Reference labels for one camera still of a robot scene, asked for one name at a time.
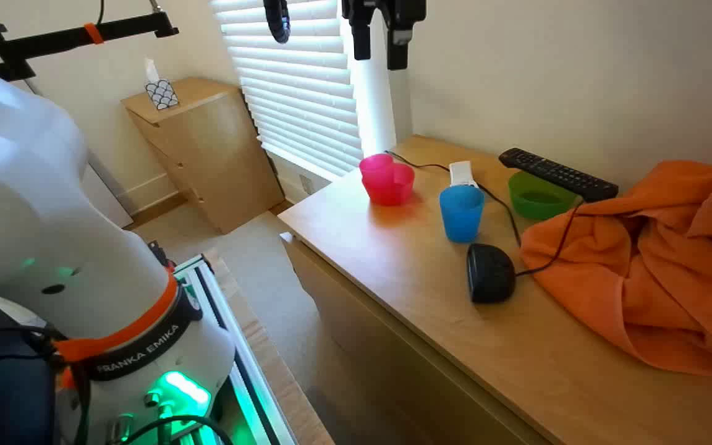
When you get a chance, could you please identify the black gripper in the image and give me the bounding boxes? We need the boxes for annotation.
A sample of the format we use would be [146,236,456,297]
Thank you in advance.
[340,0,430,75]

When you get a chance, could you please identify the black TV remote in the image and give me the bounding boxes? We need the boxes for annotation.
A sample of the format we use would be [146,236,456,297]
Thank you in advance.
[496,146,621,205]

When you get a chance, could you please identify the light wooden chest of drawers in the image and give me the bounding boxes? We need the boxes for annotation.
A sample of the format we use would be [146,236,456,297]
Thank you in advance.
[277,133,712,445]

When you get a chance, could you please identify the white window blinds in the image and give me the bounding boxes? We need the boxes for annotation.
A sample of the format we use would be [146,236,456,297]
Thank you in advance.
[206,0,366,184]

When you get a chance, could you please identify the pink plastic cup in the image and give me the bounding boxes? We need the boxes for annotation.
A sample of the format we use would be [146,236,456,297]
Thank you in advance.
[357,151,418,208]

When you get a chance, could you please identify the white plastic device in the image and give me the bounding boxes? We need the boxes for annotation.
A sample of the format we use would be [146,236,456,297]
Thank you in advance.
[447,158,480,191]

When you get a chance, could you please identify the blue plastic cup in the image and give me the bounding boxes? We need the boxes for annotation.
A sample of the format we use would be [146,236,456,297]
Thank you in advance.
[436,184,486,245]

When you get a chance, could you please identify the small wooden cabinet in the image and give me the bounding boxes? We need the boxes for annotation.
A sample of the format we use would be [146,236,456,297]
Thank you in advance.
[119,75,289,236]

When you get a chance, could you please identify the patterned tissue box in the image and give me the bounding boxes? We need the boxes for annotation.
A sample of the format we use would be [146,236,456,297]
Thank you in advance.
[140,58,182,114]

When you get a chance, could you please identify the green plastic bowl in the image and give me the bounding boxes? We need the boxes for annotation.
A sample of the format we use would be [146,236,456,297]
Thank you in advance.
[506,168,582,224]

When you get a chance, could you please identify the black computer mouse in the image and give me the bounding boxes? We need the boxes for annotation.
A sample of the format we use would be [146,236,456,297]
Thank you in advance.
[464,243,519,306]

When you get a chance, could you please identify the orange cloth towel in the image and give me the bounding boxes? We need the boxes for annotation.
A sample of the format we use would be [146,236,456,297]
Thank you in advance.
[519,156,712,382]

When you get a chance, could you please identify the white window frame post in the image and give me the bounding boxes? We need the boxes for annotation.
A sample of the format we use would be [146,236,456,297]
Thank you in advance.
[346,48,415,158]

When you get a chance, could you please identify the thin black cable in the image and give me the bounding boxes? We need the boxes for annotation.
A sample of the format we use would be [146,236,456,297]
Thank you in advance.
[512,201,586,280]
[383,149,524,248]

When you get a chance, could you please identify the aluminium base frame rail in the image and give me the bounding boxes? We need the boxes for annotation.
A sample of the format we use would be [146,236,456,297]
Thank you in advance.
[168,253,297,445]

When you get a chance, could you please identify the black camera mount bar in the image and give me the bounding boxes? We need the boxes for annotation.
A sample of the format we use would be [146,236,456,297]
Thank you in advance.
[0,11,180,84]

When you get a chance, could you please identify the orange strap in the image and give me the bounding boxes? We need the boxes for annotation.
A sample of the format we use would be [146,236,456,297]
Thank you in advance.
[52,275,182,392]

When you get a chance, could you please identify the dark blue cable sleeve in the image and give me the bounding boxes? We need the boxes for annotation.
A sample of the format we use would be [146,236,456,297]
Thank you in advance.
[0,293,57,445]

